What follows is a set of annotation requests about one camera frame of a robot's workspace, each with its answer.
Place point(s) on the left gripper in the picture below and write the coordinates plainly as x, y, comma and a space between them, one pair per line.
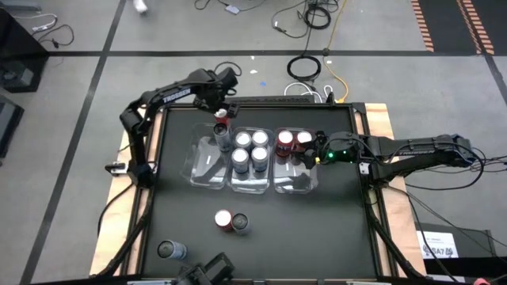
218, 87

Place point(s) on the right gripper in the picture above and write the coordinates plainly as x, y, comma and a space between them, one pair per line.
340, 148

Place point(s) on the red Fanta soda can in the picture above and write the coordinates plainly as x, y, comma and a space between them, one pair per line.
223, 217
222, 120
284, 138
303, 138

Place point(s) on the tall slim silver can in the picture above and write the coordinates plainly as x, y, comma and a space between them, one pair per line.
222, 136
168, 249
240, 222

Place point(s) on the blue white soda can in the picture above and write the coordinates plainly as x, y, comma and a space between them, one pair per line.
260, 156
240, 157
260, 138
242, 139

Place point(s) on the clear plastic bin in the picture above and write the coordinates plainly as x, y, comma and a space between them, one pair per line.
206, 174
295, 182
243, 182

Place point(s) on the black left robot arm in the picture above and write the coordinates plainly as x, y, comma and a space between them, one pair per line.
152, 102

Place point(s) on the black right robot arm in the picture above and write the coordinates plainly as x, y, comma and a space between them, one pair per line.
428, 150

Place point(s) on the grey power adapter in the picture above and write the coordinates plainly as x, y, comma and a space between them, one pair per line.
233, 9

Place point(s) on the person's foot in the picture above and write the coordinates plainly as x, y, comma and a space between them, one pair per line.
139, 5

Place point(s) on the white paper label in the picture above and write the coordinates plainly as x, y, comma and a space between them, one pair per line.
437, 245

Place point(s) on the black equipment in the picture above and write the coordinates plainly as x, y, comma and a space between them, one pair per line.
210, 271

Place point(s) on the black box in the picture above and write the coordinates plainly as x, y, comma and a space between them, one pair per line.
475, 245

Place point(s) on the black case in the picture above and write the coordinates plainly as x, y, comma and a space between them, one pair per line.
8, 126

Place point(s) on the black cabinet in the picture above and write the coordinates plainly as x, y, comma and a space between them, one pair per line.
16, 43

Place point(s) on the pink object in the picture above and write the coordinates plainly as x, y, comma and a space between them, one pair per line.
481, 282

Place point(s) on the black metal table frame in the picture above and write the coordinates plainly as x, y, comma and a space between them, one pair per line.
289, 106

